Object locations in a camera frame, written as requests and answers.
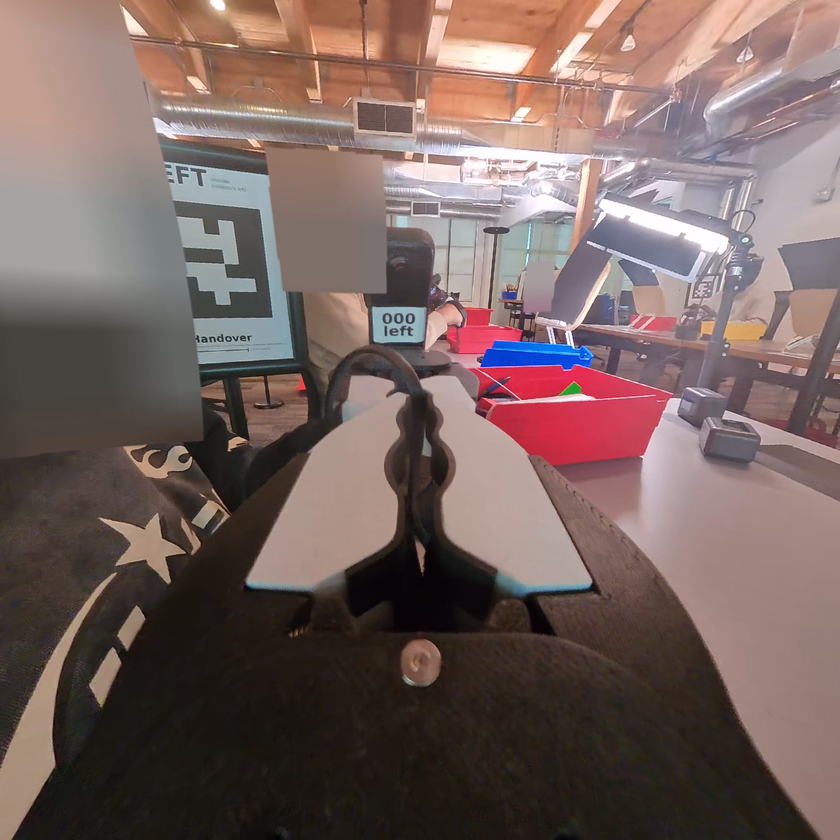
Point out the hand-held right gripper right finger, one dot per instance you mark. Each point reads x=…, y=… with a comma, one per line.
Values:
x=515, y=519

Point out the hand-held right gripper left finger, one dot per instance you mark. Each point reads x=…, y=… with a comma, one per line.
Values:
x=328, y=519

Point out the red plastic bin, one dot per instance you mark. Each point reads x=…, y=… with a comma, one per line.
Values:
x=578, y=420

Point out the black rubber loop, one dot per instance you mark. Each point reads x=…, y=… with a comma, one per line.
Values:
x=335, y=381

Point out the blue plastic bin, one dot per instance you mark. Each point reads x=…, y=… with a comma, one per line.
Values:
x=532, y=356

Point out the small red bin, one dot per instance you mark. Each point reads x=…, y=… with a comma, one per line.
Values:
x=479, y=339

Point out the printed marker sign board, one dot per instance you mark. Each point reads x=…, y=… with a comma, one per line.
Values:
x=230, y=269

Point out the small grey device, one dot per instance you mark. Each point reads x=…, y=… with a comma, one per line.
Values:
x=729, y=440
x=701, y=406

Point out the bright light panel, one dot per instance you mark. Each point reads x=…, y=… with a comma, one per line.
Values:
x=656, y=236

